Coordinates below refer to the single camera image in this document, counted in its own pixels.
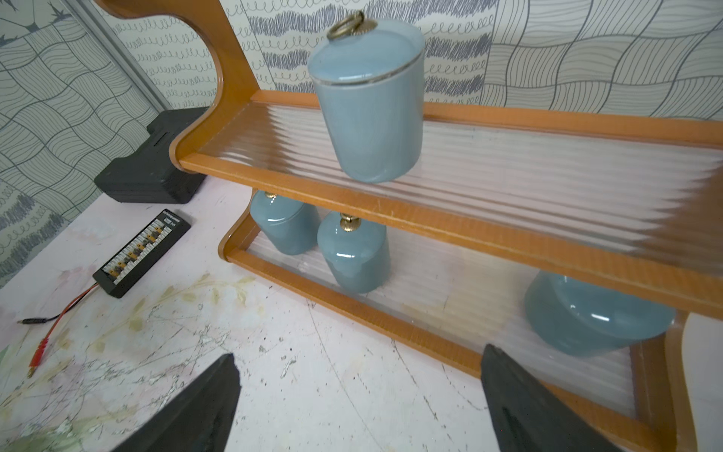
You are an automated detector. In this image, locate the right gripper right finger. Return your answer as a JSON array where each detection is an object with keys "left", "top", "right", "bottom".
[{"left": 480, "top": 344, "right": 619, "bottom": 451}]

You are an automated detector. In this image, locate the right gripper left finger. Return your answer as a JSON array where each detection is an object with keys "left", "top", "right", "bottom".
[{"left": 115, "top": 353, "right": 241, "bottom": 452}]

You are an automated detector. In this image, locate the blue canister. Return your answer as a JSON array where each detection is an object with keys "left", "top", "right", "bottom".
[
  {"left": 523, "top": 271, "right": 677, "bottom": 358},
  {"left": 308, "top": 11, "right": 425, "bottom": 184},
  {"left": 317, "top": 212, "right": 391, "bottom": 294},
  {"left": 250, "top": 190, "right": 321, "bottom": 255}
]

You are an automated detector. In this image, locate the wooden three-tier shelf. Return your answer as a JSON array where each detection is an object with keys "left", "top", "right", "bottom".
[{"left": 102, "top": 1, "right": 722, "bottom": 451}]

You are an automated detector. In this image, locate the black battery holder tray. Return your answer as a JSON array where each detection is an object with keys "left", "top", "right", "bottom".
[{"left": 93, "top": 209, "right": 191, "bottom": 299}]

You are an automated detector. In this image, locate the red black test lead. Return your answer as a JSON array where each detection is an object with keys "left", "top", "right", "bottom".
[{"left": 17, "top": 282, "right": 99, "bottom": 379}]

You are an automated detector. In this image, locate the black plastic tool case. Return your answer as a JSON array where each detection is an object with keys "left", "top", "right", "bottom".
[{"left": 94, "top": 107, "right": 205, "bottom": 205}]

